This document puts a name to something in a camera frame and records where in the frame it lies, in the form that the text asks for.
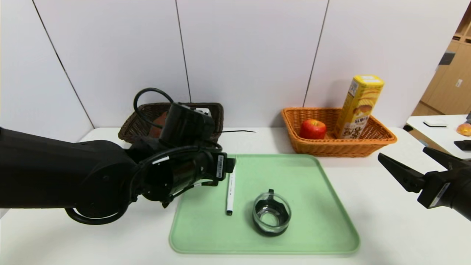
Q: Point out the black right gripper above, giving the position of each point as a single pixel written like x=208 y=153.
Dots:
x=436 y=193

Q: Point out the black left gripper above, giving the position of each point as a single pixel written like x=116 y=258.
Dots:
x=221 y=166

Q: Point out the thick white marker pen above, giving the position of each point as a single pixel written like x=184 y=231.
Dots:
x=230 y=195

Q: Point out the brown towel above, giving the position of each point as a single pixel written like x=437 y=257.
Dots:
x=158 y=123

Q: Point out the yellow snack box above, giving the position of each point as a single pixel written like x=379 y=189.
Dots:
x=360 y=106

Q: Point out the red apple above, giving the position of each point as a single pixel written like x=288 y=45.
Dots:
x=312 y=129

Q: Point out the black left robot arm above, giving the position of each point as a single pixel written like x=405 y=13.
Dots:
x=55 y=173

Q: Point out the dark brown wicker basket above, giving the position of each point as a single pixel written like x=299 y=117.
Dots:
x=217 y=117

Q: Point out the orange wicker basket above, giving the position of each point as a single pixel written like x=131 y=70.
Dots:
x=331 y=147

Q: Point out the white background table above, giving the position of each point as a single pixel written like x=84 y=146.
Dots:
x=430 y=136

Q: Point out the flat white device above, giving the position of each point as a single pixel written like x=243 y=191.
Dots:
x=435 y=123

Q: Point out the black device on table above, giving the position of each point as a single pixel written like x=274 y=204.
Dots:
x=463 y=145

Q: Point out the orange round fruit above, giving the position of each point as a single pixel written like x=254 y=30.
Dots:
x=464 y=129

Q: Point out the clear glass cup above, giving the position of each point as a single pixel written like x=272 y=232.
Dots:
x=271 y=215

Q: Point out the light green plastic tray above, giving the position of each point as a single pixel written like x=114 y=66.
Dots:
x=320 y=221

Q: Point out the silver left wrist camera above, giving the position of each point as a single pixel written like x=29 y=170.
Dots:
x=203 y=111

